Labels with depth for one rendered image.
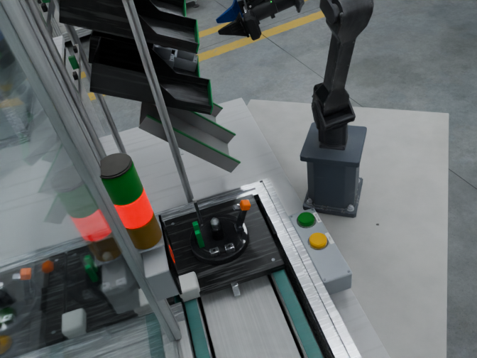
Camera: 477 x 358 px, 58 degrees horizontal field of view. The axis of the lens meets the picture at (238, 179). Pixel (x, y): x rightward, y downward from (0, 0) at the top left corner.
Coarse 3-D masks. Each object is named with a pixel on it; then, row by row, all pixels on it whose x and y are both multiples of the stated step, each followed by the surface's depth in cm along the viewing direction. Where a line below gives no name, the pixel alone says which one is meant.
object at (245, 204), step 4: (244, 200) 97; (248, 200) 97; (240, 204) 97; (244, 204) 96; (248, 204) 96; (236, 208) 96; (240, 208) 97; (244, 208) 96; (248, 208) 97; (240, 212) 99; (244, 212) 98; (240, 216) 99; (244, 216) 98; (240, 220) 99; (236, 224) 101; (240, 224) 100
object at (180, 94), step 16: (112, 48) 103; (128, 48) 103; (96, 64) 92; (112, 64) 105; (128, 64) 106; (160, 64) 107; (96, 80) 94; (112, 80) 95; (128, 80) 95; (144, 80) 95; (160, 80) 108; (176, 80) 110; (192, 80) 111; (208, 80) 111; (128, 96) 98; (144, 96) 98; (176, 96) 104; (192, 96) 107; (208, 96) 109; (208, 112) 103
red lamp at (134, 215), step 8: (144, 192) 61; (136, 200) 60; (144, 200) 61; (120, 208) 60; (128, 208) 60; (136, 208) 60; (144, 208) 62; (120, 216) 61; (128, 216) 61; (136, 216) 61; (144, 216) 62; (152, 216) 64; (128, 224) 62; (136, 224) 62; (144, 224) 63
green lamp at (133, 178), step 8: (120, 176) 56; (128, 176) 57; (136, 176) 59; (104, 184) 57; (112, 184) 56; (120, 184) 57; (128, 184) 57; (136, 184) 59; (112, 192) 58; (120, 192) 58; (128, 192) 58; (136, 192) 59; (112, 200) 59; (120, 200) 59; (128, 200) 59
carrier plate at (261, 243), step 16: (208, 208) 111; (224, 208) 110; (256, 208) 109; (176, 224) 108; (192, 224) 108; (256, 224) 105; (176, 240) 105; (256, 240) 101; (272, 240) 100; (176, 256) 101; (192, 256) 100; (240, 256) 98; (256, 256) 98; (272, 256) 97; (208, 272) 97; (224, 272) 96; (240, 272) 95; (256, 272) 95; (272, 272) 96; (208, 288) 93; (224, 288) 95
